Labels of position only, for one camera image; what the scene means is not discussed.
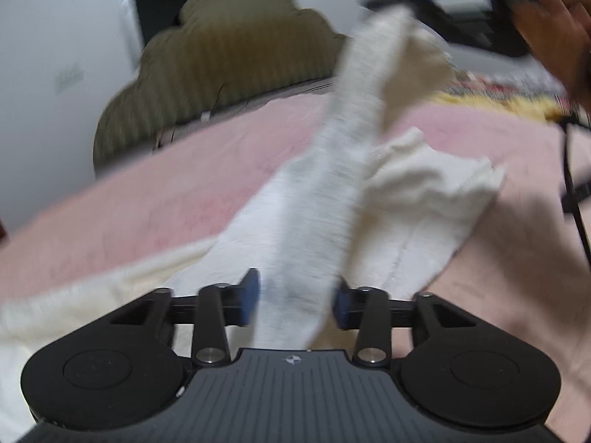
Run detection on pink floral bed sheet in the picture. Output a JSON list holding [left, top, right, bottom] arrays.
[[0, 90, 591, 443]]

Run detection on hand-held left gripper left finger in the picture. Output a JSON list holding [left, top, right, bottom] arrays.
[[108, 268, 262, 366]]

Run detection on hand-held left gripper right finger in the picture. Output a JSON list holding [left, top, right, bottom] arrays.
[[333, 277, 485, 365]]

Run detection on cream white pants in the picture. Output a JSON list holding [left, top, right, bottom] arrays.
[[0, 7, 506, 443]]

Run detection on colourful printed blanket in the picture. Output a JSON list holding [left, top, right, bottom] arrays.
[[434, 70, 583, 124]]

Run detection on olive green padded headboard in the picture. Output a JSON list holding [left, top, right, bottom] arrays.
[[92, 0, 347, 178]]

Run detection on person's right hand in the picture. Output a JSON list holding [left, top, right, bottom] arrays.
[[512, 0, 591, 108]]

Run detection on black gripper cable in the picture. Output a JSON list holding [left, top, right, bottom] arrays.
[[556, 110, 591, 259]]

